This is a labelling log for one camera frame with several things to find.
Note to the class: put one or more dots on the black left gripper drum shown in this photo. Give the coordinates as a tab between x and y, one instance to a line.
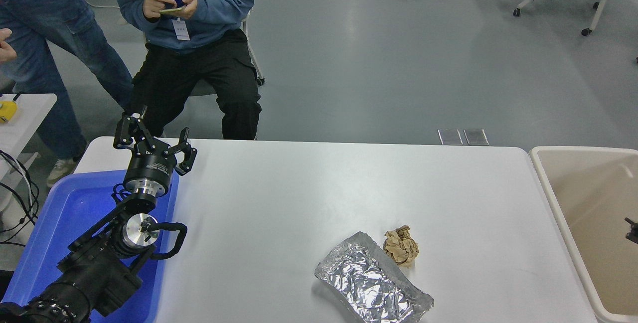
150	167

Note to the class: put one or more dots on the blue plastic tray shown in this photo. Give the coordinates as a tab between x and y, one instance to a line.
65	213

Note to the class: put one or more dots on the crinkled foil tray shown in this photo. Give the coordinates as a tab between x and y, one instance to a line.
369	283

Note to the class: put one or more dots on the yellow tape measure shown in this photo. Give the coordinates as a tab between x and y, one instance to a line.
7	111

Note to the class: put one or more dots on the crumpled tan paper ball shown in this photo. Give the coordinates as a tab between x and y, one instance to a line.
400	247

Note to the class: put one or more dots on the mobile phone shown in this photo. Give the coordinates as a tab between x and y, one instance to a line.
172	10

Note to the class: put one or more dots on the metal floor plate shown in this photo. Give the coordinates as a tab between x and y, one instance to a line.
450	136

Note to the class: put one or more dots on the person's right hand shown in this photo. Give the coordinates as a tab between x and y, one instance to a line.
153	6
5	50

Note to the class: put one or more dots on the person's left hand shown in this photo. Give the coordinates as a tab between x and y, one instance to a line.
188	6

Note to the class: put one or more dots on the large pale plastic bin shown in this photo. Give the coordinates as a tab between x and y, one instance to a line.
598	203

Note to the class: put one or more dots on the small white side table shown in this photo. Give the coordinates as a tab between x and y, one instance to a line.
25	113

